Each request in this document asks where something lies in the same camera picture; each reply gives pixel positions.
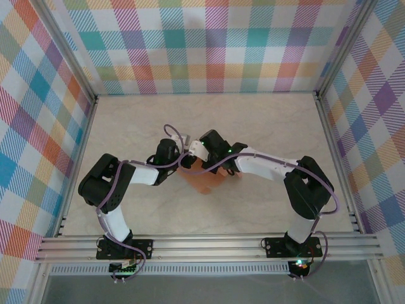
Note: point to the orange paper box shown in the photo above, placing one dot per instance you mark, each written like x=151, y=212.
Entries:
x=202, y=182

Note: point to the aluminium frame leg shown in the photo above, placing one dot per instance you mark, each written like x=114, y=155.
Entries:
x=381, y=283
x=37, y=283

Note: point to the long aluminium mounting rail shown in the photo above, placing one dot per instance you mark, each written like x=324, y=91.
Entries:
x=205, y=247

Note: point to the black controller with yellow label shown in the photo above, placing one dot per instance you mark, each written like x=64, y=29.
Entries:
x=300, y=266

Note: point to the circuit board with green lights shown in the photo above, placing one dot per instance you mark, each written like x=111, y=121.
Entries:
x=121, y=269

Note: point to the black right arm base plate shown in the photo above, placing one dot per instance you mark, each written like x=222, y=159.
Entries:
x=275, y=248

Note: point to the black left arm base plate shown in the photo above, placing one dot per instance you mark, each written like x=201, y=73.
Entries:
x=147, y=245

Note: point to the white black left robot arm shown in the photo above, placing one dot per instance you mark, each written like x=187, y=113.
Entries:
x=144, y=175

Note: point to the aluminium frame post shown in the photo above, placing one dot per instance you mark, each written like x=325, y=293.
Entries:
x=69, y=52
x=344, y=47

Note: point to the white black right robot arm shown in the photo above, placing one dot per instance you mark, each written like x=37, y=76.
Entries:
x=265, y=163

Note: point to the aluminium side rail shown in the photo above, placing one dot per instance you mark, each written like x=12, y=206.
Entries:
x=83, y=142
x=325, y=120

